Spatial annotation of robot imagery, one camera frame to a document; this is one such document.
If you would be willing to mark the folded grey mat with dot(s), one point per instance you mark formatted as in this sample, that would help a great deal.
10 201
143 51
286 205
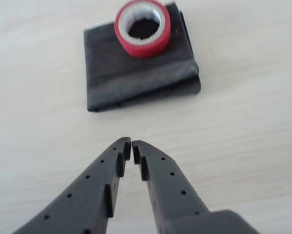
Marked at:
136 78

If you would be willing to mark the camera gripper finger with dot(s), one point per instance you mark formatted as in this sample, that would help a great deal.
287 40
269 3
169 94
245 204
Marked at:
170 195
87 195

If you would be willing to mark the red tape roll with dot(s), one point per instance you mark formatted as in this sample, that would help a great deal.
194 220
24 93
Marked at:
146 50

